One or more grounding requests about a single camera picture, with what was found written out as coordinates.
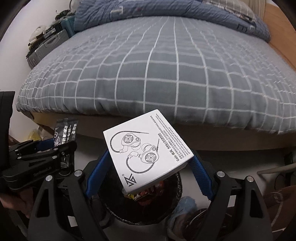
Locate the teal suitcase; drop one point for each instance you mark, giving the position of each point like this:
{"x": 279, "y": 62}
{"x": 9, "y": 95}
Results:
{"x": 68, "y": 26}

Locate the blue striped duvet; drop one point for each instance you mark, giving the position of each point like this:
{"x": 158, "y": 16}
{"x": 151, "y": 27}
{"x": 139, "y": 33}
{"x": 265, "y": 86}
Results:
{"x": 161, "y": 11}

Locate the beige curtain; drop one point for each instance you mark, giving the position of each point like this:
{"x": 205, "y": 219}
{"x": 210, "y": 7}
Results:
{"x": 256, "y": 4}

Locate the bed with grey checked sheet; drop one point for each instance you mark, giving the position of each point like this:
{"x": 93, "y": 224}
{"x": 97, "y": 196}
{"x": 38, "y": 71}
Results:
{"x": 161, "y": 81}

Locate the dark flat boxes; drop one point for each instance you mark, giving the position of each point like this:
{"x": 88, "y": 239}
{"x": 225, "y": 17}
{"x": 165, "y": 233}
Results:
{"x": 46, "y": 34}

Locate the grey checked pillow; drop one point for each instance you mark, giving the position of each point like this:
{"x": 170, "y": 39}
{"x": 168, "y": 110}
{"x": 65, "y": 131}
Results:
{"x": 229, "y": 8}

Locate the brown slipper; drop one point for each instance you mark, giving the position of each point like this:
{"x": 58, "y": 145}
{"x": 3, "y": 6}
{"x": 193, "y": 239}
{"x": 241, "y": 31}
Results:
{"x": 282, "y": 204}

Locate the yellow plastic bag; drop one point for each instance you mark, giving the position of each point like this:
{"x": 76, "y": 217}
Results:
{"x": 34, "y": 135}

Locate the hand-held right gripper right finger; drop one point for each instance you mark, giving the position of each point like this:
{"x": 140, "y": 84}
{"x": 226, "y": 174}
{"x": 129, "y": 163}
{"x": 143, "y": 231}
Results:
{"x": 201, "y": 176}

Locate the blue fuzzy cloth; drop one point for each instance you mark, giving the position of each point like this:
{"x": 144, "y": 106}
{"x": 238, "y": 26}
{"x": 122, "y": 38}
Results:
{"x": 185, "y": 206}

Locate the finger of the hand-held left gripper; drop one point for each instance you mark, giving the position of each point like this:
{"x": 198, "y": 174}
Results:
{"x": 45, "y": 144}
{"x": 46, "y": 154}

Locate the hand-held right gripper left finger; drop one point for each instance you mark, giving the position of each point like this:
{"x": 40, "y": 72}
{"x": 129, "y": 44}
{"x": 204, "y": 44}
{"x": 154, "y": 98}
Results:
{"x": 97, "y": 173}

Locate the white earphone box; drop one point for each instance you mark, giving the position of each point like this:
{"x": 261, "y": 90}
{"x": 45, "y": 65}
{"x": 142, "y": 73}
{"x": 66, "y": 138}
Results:
{"x": 143, "y": 148}

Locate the trash bin with black liner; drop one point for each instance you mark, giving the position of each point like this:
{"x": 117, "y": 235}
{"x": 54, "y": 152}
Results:
{"x": 166, "y": 201}

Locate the grey suitcase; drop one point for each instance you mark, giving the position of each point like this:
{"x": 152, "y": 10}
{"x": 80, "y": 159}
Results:
{"x": 46, "y": 51}

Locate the dark clutter pile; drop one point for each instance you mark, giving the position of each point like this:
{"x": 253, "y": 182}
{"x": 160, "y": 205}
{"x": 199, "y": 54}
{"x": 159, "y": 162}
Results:
{"x": 63, "y": 15}

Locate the wooden headboard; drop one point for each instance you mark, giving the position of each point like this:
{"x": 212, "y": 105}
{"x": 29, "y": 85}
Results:
{"x": 282, "y": 34}

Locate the white moulded plastic item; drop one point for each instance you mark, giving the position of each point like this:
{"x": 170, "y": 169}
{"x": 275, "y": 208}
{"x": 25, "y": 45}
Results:
{"x": 38, "y": 32}

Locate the person's left hand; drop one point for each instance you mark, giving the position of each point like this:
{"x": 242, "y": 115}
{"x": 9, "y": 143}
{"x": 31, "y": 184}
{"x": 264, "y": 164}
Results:
{"x": 16, "y": 204}

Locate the black sachet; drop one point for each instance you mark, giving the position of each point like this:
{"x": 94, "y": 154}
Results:
{"x": 67, "y": 132}

